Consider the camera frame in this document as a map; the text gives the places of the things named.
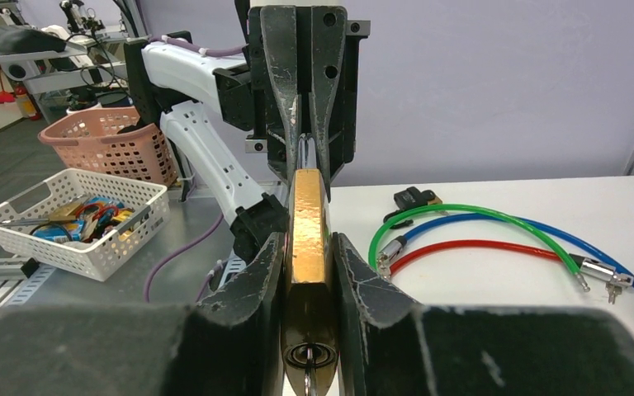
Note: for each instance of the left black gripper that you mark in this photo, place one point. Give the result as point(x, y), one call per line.
point(300, 78)

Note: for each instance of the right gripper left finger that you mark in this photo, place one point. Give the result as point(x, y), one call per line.
point(239, 329)

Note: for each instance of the small black padlock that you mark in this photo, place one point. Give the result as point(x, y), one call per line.
point(412, 198)

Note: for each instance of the red cable lock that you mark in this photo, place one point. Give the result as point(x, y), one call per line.
point(430, 249)

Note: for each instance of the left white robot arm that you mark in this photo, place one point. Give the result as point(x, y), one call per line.
point(172, 83)

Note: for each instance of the brass padlock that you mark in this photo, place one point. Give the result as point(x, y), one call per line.
point(309, 311)

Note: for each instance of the pink plastic basket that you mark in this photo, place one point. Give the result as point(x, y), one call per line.
point(114, 141)

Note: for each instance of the green cable lock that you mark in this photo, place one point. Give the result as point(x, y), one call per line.
point(474, 212)

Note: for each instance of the white plastic basket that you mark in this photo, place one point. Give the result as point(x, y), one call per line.
point(84, 222)

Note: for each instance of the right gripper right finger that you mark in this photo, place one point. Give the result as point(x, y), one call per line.
point(378, 341)

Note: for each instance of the cable lock keys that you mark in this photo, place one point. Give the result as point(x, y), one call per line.
point(615, 281)

